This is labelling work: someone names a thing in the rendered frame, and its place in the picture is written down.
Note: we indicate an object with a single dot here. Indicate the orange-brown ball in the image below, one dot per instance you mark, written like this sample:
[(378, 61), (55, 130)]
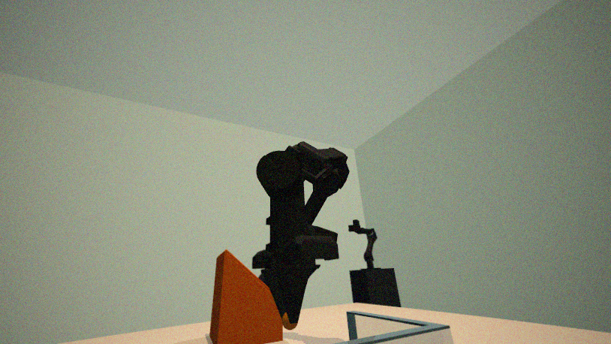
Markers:
[(287, 324)]

